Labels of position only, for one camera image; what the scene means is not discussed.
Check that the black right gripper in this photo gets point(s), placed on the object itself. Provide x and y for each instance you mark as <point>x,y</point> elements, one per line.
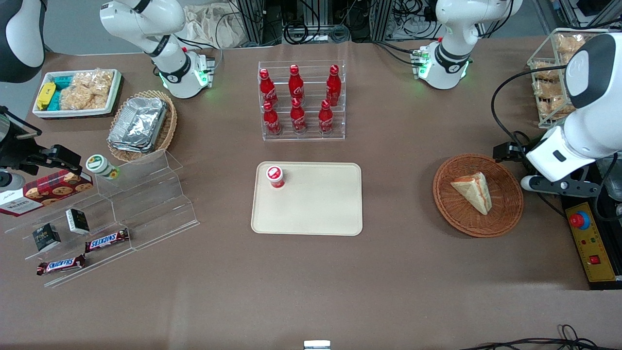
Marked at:
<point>15,151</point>

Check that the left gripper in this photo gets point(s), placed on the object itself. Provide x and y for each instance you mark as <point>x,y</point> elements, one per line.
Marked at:
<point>518,150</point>

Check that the triangular sandwich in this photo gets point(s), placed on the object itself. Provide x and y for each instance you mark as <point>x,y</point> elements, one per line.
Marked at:
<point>474,192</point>

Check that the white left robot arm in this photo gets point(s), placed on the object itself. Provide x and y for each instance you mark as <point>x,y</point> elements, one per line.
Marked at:
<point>452,53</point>

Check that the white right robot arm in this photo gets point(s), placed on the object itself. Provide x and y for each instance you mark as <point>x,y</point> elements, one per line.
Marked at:
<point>165,53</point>

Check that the round brown wicker basket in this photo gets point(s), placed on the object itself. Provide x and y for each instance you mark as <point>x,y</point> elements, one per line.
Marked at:
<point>505,214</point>

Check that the white rectangular snack tray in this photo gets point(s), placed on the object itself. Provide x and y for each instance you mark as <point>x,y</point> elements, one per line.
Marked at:
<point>112,99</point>

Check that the oval light wicker basket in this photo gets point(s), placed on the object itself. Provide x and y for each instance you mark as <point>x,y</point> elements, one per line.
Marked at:
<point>167,126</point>

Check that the beige plastic tray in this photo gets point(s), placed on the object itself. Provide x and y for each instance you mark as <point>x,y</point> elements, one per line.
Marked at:
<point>316,204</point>

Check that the green-lidded white jar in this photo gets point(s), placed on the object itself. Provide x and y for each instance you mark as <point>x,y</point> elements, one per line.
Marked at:
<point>99,165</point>

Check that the red tartan cookie box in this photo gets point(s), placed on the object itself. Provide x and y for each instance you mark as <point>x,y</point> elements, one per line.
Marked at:
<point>46,192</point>

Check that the teal snack packet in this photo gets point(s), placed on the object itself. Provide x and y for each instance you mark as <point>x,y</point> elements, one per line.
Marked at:
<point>62,81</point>
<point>55,101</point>

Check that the bagged fried snack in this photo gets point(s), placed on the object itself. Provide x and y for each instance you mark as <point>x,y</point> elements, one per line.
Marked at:
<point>569,43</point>
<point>554,108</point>
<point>546,90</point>
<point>546,72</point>

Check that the small black box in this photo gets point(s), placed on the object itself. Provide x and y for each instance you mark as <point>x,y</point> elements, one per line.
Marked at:
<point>77,221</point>
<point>46,238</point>

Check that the aluminium foil container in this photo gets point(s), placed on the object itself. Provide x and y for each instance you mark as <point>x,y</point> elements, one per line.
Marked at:
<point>141,119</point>
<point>127,147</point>

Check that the yellow snack packet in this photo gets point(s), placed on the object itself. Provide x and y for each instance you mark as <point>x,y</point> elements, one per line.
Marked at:
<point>45,96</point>

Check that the clear bag of crackers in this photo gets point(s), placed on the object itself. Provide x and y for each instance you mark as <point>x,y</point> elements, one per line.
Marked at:
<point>85,90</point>

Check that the Snickers chocolate bar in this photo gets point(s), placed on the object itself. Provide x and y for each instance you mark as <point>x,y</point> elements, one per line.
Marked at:
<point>60,265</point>
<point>107,240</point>

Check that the clear acrylic stepped shelf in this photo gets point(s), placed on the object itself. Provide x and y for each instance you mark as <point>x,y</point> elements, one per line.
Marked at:
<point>150,204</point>

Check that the yellow emergency stop panel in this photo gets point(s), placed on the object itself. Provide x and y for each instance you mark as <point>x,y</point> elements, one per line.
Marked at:
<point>593,243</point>

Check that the black countertop appliance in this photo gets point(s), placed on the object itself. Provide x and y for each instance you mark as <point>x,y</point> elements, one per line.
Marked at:
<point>607,286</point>

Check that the red cola bottle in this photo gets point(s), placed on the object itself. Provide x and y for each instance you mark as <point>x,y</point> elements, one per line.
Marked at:
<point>333,87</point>
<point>296,85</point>
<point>271,121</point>
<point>325,119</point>
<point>298,119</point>
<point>267,90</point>

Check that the beige cloth bag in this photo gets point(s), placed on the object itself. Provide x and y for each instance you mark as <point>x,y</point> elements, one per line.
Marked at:
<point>209,26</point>

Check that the clear acrylic bottle rack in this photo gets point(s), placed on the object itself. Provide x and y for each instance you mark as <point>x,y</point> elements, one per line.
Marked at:
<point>311,137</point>

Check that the red-capped small cup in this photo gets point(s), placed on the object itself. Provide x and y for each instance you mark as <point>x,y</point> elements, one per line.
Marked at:
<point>275,176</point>

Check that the small white box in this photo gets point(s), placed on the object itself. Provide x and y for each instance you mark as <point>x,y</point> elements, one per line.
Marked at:
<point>317,345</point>

